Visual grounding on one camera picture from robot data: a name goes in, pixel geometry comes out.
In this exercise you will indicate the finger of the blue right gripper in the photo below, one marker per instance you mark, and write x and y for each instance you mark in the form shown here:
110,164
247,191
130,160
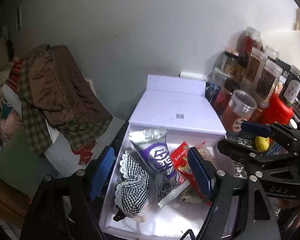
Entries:
256,129

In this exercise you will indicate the right hand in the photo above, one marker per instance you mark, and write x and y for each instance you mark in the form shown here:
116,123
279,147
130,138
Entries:
287,204

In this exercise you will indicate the red plastic canister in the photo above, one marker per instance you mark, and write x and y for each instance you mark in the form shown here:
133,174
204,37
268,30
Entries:
276,111

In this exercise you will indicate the clear jar orange contents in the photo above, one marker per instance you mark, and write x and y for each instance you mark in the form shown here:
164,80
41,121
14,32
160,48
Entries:
240,108

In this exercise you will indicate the brown jacket on pile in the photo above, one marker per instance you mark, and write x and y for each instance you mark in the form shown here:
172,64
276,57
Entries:
60,90

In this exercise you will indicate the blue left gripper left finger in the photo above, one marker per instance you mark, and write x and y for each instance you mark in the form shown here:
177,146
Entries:
98,170

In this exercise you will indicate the blue effervescent tablet tube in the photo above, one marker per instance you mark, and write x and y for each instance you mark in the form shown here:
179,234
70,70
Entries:
275,149

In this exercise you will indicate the red snack packet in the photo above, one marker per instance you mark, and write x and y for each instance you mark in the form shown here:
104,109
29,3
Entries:
180,162

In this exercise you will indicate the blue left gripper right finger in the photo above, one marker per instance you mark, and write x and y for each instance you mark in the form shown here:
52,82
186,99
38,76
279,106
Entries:
203,172

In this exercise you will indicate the clear jar brown sticks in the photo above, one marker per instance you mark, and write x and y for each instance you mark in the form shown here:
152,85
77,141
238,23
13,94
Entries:
267,81

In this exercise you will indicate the green plaid cloth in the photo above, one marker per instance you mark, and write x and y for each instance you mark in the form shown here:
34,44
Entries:
80,136

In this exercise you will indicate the black standing food pouch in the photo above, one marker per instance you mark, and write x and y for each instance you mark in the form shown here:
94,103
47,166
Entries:
296,104

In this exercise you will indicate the tall jar red contents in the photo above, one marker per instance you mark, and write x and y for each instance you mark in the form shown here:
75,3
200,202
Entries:
250,41

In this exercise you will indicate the white open gift box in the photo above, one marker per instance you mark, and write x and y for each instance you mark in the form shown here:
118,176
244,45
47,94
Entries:
179,105

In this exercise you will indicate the green leaf shaped item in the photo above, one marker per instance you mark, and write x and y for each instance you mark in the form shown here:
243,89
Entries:
189,195

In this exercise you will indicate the purple silver snack packet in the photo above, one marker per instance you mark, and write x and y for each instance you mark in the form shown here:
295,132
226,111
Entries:
152,148

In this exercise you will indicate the black white gingham scrunchie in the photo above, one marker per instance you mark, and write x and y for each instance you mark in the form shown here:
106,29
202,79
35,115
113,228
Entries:
132,187

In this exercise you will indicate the yellow lemon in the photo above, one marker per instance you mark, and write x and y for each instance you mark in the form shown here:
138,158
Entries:
262,144

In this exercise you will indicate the dark jar white label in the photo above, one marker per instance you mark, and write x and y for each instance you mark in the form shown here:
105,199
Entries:
291,87

